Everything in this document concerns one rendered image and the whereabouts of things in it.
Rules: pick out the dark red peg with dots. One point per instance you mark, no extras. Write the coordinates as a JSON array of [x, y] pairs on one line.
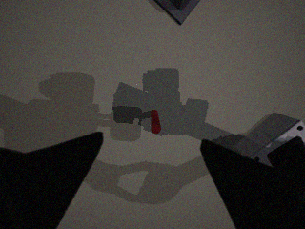
[[155, 123]]

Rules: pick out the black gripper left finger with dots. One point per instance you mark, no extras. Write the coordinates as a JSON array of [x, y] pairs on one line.
[[38, 187]]

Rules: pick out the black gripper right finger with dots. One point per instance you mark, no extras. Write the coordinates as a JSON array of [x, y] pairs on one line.
[[256, 196]]

